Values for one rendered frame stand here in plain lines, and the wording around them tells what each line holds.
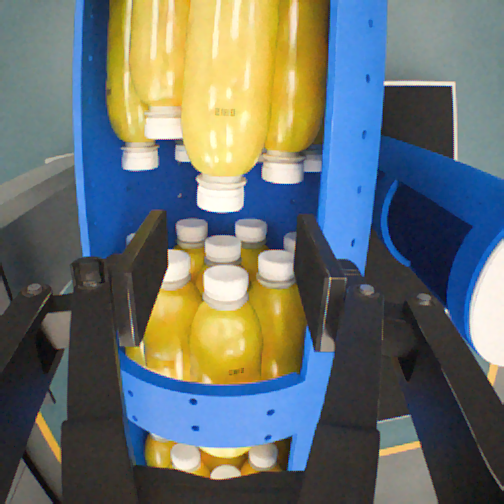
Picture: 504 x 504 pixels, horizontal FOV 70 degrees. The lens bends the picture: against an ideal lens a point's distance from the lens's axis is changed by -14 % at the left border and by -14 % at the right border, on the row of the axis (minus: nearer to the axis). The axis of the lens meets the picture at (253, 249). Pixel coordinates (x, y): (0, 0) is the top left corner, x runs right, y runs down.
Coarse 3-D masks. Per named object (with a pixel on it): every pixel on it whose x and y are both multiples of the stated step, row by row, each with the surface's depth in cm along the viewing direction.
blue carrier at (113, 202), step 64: (384, 0) 27; (384, 64) 30; (128, 192) 47; (192, 192) 53; (256, 192) 53; (320, 192) 29; (128, 384) 34; (192, 384) 33; (256, 384) 33; (320, 384) 36
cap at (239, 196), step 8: (200, 184) 34; (200, 192) 33; (208, 192) 33; (216, 192) 32; (224, 192) 32; (232, 192) 33; (240, 192) 33; (200, 200) 33; (208, 200) 33; (216, 200) 33; (224, 200) 33; (232, 200) 33; (240, 200) 34; (208, 208) 33; (216, 208) 33; (224, 208) 33; (232, 208) 33; (240, 208) 34
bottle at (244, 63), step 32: (192, 0) 26; (224, 0) 25; (256, 0) 25; (192, 32) 27; (224, 32) 26; (256, 32) 26; (192, 64) 28; (224, 64) 27; (256, 64) 27; (192, 96) 29; (224, 96) 28; (256, 96) 29; (192, 128) 29; (224, 128) 29; (256, 128) 30; (192, 160) 32; (224, 160) 30; (256, 160) 32
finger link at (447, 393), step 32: (416, 320) 11; (448, 320) 11; (448, 352) 10; (416, 384) 11; (448, 384) 9; (480, 384) 8; (416, 416) 10; (448, 416) 8; (480, 416) 7; (448, 448) 8; (480, 448) 7; (448, 480) 8; (480, 480) 6
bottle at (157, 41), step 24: (144, 0) 29; (168, 0) 28; (144, 24) 29; (168, 24) 29; (144, 48) 30; (168, 48) 30; (144, 72) 31; (168, 72) 31; (144, 96) 33; (168, 96) 32
